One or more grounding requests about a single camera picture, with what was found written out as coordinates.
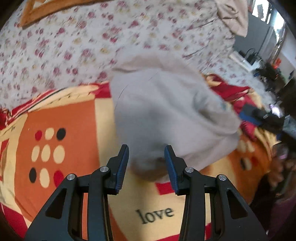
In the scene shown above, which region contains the person's right hand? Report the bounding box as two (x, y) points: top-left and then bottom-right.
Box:
(267, 143), (295, 200)

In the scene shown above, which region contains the beige zip jacket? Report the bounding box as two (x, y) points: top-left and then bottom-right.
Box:
(110, 49), (241, 181)

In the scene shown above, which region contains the orange patterned fleece blanket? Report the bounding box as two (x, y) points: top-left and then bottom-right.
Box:
(1, 74), (276, 240)

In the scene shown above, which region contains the floral bed sheet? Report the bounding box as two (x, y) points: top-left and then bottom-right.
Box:
(1, 1), (272, 109)

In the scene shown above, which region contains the brown plush cushion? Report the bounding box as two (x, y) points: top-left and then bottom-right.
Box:
(20, 0), (104, 27)

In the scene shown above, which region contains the beige curtain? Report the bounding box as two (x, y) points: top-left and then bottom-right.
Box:
(215, 0), (248, 37)

